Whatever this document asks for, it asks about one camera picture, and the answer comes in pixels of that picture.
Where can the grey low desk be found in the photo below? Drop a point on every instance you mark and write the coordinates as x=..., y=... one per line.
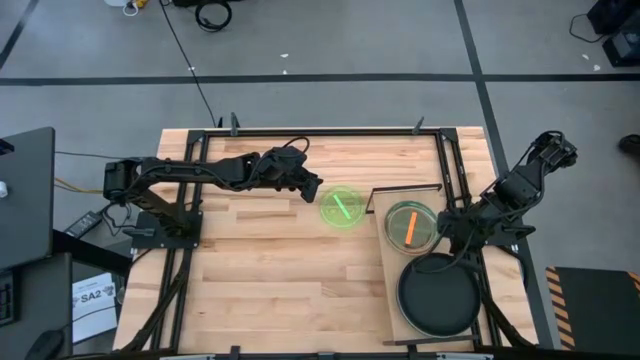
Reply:
x=45, y=300

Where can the person's foot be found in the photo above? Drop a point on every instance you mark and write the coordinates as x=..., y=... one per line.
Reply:
x=631, y=145

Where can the dark grey desk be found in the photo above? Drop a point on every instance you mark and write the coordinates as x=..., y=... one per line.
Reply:
x=25, y=210

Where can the black desk crossbar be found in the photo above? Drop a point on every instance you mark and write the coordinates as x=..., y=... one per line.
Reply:
x=90, y=252

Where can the white paper sheet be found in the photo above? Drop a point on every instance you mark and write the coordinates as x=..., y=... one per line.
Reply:
x=95, y=310

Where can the black equipment case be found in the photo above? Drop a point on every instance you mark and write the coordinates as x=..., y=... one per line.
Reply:
x=615, y=15

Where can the black stand base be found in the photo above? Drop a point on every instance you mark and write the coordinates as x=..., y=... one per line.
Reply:
x=625, y=50

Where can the black platform with hazard stripes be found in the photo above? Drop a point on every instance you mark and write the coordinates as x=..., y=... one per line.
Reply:
x=600, y=310

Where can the wooden board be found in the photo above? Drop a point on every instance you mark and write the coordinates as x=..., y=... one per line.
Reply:
x=391, y=256

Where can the large dark grey plate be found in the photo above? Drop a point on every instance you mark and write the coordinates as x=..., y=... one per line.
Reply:
x=440, y=305

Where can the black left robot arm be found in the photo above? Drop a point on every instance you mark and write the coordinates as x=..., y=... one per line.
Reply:
x=175, y=170

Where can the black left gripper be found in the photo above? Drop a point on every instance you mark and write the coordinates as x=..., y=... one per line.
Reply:
x=282, y=167

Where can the green translucent plate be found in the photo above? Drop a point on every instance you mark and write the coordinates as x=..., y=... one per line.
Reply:
x=332, y=215

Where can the small white object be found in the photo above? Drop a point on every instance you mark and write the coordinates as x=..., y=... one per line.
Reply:
x=3, y=190

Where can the black metal table frame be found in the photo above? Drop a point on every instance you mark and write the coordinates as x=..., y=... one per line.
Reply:
x=320, y=132

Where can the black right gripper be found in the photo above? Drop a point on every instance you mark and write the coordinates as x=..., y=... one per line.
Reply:
x=462, y=227

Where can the white power strip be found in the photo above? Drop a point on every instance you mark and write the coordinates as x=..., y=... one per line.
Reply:
x=117, y=2

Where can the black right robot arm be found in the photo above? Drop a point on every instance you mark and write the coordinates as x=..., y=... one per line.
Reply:
x=520, y=187

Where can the black power adapter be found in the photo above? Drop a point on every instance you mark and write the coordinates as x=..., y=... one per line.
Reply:
x=84, y=224

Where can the black keyboard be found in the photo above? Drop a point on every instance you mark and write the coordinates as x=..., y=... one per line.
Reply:
x=7, y=300

